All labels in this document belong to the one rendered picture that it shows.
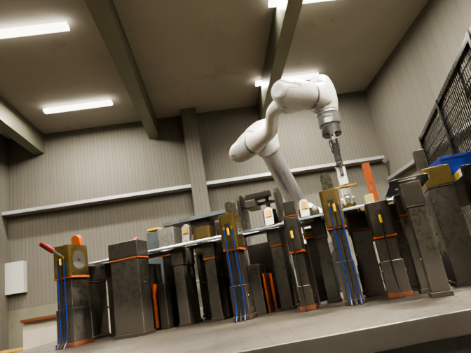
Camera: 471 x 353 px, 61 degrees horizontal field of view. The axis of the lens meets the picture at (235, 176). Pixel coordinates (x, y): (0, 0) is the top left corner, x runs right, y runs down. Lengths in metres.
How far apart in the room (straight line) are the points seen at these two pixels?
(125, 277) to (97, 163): 7.04
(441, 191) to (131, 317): 1.10
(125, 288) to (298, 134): 7.26
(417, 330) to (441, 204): 0.65
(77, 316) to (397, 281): 1.09
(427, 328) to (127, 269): 1.04
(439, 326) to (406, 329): 0.06
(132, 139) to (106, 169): 0.79
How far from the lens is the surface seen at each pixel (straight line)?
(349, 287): 1.25
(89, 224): 8.22
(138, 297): 1.49
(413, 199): 1.11
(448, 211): 1.36
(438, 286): 1.11
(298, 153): 8.34
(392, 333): 0.76
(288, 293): 1.46
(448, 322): 0.80
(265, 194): 1.72
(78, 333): 1.63
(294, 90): 1.46
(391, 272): 1.27
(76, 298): 1.63
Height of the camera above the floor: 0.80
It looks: 16 degrees up
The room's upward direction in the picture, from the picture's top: 10 degrees counter-clockwise
